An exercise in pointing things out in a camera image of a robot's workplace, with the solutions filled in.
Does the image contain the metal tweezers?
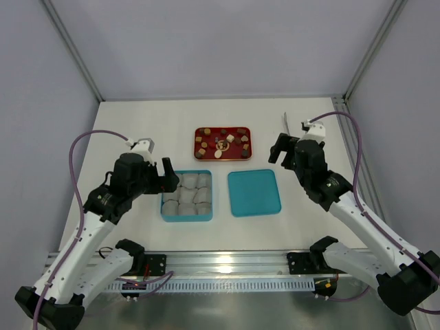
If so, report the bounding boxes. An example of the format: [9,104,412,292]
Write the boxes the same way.
[283,112,290,135]

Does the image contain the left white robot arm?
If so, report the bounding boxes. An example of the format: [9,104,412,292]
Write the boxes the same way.
[15,153,179,329]

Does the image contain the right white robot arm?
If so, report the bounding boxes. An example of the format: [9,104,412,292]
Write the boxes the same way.
[269,133,439,316]

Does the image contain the teal box with paper cups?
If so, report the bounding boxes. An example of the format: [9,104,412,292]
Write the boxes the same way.
[160,170,214,223]

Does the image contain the teal box lid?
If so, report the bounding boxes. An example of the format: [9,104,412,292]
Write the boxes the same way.
[228,169,282,217]

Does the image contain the red rectangular tray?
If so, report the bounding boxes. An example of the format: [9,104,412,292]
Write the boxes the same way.
[193,126,252,162]

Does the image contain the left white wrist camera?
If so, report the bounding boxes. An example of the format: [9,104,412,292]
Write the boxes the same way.
[125,138,155,164]

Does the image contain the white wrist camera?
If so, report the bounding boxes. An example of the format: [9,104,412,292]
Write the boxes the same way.
[300,120,326,144]
[125,138,155,164]

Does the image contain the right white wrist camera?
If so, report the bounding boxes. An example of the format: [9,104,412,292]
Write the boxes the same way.
[300,120,326,144]

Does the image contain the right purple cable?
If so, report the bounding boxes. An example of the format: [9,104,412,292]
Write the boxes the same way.
[307,111,440,314]

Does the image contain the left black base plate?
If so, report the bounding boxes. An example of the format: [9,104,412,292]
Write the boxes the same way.
[144,254,167,278]

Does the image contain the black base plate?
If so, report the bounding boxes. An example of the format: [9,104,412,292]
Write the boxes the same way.
[286,252,314,275]
[144,254,167,278]

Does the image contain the aluminium front rail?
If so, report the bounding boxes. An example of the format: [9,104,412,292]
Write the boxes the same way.
[128,250,349,276]

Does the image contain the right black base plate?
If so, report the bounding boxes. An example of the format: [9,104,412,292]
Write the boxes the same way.
[286,252,314,275]

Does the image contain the slotted cable duct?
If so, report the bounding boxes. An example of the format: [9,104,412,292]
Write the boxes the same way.
[104,276,315,294]

